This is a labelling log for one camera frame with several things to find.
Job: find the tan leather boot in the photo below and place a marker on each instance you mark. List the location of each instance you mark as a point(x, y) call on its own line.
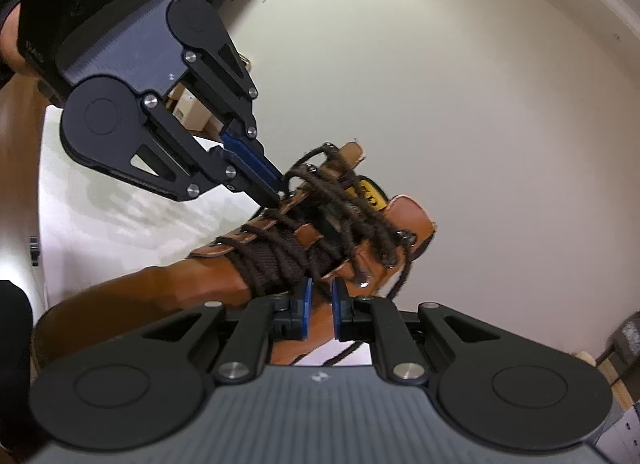
point(150, 294)

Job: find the small black clamp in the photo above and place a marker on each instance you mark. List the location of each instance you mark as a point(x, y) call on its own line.
point(33, 249)

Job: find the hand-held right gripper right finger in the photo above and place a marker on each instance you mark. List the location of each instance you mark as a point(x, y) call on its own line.
point(337, 309)

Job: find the person's black trouser leg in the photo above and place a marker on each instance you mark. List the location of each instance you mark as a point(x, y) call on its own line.
point(12, 329)

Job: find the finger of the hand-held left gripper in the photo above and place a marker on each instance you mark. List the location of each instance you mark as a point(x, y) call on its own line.
point(240, 174)
point(250, 157)

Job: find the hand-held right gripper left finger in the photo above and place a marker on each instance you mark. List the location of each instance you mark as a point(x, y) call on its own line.
point(305, 309)

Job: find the dark brown shoelace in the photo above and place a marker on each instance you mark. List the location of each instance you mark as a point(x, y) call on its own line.
point(280, 264)

